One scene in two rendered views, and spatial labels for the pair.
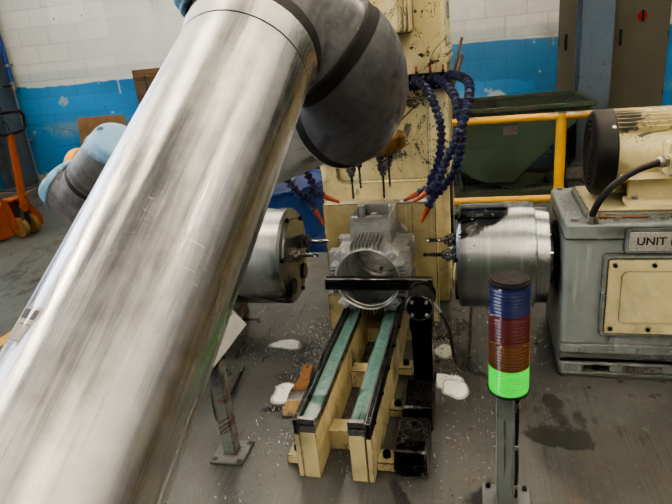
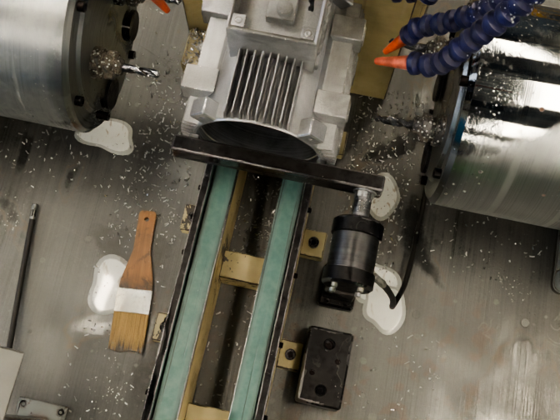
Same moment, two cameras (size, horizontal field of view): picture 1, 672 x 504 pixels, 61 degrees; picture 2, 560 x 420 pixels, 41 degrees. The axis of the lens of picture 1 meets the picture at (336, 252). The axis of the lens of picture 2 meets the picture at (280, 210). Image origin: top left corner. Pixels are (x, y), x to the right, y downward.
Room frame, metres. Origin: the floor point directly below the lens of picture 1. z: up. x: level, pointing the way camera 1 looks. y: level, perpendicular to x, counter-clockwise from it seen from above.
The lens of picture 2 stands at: (0.92, -0.07, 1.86)
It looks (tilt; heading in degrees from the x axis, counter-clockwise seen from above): 73 degrees down; 356
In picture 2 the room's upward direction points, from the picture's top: 1 degrees clockwise
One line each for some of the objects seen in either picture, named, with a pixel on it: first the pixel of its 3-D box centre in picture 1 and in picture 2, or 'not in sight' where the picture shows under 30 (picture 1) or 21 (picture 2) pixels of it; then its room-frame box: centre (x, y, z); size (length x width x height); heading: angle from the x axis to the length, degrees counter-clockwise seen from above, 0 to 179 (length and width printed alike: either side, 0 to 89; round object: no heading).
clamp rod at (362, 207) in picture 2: not in sight; (359, 220); (1.15, -0.18, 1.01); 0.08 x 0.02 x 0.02; 165
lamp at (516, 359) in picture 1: (508, 350); not in sight; (0.75, -0.24, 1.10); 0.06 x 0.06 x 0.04
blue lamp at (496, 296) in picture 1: (509, 296); not in sight; (0.75, -0.24, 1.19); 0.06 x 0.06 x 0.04
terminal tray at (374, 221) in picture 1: (374, 224); (282, 6); (1.38, -0.10, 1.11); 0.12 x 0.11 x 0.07; 165
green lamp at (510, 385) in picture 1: (508, 375); not in sight; (0.75, -0.24, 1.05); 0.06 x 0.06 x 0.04
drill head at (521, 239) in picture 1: (511, 254); (550, 120); (1.26, -0.41, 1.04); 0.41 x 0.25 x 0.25; 75
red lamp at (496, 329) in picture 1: (509, 323); not in sight; (0.75, -0.24, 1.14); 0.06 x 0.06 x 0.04
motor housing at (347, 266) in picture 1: (374, 264); (274, 75); (1.35, -0.09, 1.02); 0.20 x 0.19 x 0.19; 165
